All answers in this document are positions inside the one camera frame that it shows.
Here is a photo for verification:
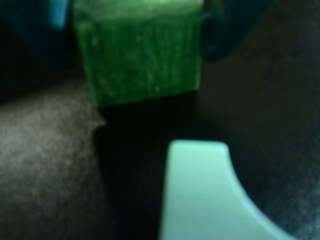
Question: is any light green arch block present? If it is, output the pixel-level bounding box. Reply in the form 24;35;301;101
158;139;299;240

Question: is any dark green wooden cube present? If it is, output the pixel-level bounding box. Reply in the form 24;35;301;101
71;0;204;108

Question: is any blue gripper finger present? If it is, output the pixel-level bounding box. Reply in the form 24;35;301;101
0;0;77;68
200;0;266;63

